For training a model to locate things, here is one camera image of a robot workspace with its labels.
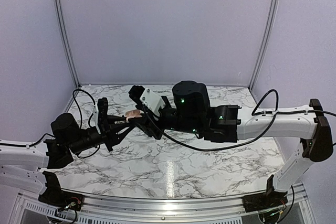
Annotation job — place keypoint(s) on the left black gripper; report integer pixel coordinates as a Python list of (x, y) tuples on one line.
[(111, 136)]

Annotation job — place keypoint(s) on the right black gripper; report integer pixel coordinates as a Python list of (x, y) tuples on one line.
[(144, 127)]

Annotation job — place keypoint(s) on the pink round earbud case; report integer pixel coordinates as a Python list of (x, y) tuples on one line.
[(132, 114)]

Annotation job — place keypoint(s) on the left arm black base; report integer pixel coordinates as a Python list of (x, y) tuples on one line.
[(54, 195)]

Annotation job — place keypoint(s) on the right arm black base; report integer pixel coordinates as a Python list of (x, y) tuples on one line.
[(268, 199)]

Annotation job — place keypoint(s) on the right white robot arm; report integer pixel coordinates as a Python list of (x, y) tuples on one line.
[(308, 123)]

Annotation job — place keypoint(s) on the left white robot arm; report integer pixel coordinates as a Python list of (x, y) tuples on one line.
[(20, 163)]

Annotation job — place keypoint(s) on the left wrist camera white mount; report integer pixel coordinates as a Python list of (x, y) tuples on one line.
[(100, 112)]

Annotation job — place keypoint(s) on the aluminium front rail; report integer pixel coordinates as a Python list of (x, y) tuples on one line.
[(109, 209)]

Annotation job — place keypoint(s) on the left aluminium corner post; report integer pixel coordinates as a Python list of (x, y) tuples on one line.
[(65, 42)]

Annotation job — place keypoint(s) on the aluminium corner post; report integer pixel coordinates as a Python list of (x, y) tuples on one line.
[(264, 43), (65, 42)]

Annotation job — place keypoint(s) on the right aluminium corner post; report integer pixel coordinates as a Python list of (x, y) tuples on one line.
[(264, 43)]

